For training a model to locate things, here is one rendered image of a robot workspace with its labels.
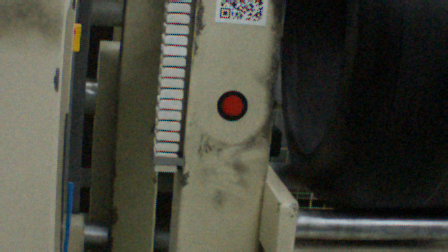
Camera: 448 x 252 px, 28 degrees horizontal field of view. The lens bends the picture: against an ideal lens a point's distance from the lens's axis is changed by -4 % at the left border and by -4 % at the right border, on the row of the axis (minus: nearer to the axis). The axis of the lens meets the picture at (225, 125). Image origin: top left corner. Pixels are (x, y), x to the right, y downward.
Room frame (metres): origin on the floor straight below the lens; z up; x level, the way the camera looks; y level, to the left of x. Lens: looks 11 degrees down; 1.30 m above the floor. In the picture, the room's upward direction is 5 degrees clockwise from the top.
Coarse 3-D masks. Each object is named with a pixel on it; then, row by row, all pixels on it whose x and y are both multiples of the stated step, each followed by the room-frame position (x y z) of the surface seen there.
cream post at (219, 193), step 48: (192, 0) 1.41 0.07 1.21; (192, 48) 1.35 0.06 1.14; (240, 48) 1.34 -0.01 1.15; (192, 96) 1.34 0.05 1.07; (240, 96) 1.35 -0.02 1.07; (192, 144) 1.33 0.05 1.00; (240, 144) 1.35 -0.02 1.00; (192, 192) 1.34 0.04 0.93; (240, 192) 1.35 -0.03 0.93; (192, 240) 1.34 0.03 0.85; (240, 240) 1.35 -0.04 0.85
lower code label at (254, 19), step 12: (228, 0) 1.34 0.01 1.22; (240, 0) 1.34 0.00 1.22; (252, 0) 1.34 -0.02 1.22; (264, 0) 1.35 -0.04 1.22; (216, 12) 1.34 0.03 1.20; (228, 12) 1.34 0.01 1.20; (240, 12) 1.34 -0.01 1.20; (252, 12) 1.35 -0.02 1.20; (264, 12) 1.35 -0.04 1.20; (252, 24) 1.35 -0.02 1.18; (264, 24) 1.35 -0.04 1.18
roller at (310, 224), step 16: (304, 224) 1.29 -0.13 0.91; (320, 224) 1.29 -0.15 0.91; (336, 224) 1.29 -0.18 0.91; (352, 224) 1.30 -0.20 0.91; (368, 224) 1.30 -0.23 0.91; (384, 224) 1.31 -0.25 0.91; (400, 224) 1.31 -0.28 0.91; (416, 224) 1.32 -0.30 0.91; (432, 224) 1.32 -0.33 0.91; (400, 240) 1.32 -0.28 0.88; (416, 240) 1.33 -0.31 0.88; (432, 240) 1.33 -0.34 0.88
